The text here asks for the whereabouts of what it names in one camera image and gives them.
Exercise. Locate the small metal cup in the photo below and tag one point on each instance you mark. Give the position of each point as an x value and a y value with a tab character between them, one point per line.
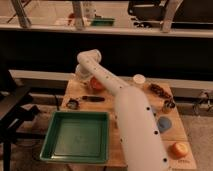
73	104

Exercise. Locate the green box on shelf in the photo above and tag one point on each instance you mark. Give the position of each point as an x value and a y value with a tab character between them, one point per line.
102	22

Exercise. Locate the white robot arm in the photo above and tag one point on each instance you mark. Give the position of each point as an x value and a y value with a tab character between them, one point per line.
140	137

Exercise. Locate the black handled tool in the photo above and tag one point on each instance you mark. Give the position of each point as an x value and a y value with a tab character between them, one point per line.
93	98

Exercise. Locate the black side table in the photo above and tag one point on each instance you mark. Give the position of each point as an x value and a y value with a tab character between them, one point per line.
12	116

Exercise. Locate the green plastic tray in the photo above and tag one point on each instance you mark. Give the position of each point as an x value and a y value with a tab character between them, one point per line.
77	137

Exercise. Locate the blue round object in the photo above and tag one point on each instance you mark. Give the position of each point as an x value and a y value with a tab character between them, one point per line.
164	124

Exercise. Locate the small dark ring cup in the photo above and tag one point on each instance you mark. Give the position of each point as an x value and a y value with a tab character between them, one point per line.
168	106

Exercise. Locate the red round object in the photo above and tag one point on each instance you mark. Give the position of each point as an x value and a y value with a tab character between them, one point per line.
96	85

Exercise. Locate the orange fruit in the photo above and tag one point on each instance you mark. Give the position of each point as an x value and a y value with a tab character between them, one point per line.
179	149

